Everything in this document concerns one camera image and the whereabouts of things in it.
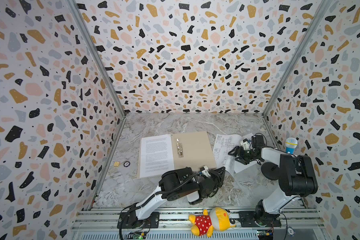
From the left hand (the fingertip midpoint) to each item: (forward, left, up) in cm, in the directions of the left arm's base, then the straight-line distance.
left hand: (229, 167), depth 82 cm
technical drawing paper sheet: (+22, -2, -10) cm, 24 cm away
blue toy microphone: (+5, -28, +16) cm, 32 cm away
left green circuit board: (-29, +47, -10) cm, 56 cm away
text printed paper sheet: (+13, +43, -11) cm, 47 cm away
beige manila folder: (+16, +22, -10) cm, 29 cm away
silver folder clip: (+17, +28, -8) cm, 34 cm away
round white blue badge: (-29, -26, -10) cm, 40 cm away
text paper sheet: (+5, -9, -9) cm, 14 cm away
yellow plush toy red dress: (-24, +10, -2) cm, 26 cm away
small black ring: (+8, +61, -10) cm, 62 cm away
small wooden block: (+8, +67, -9) cm, 68 cm away
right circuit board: (-30, -14, -11) cm, 34 cm away
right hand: (+12, -4, -5) cm, 14 cm away
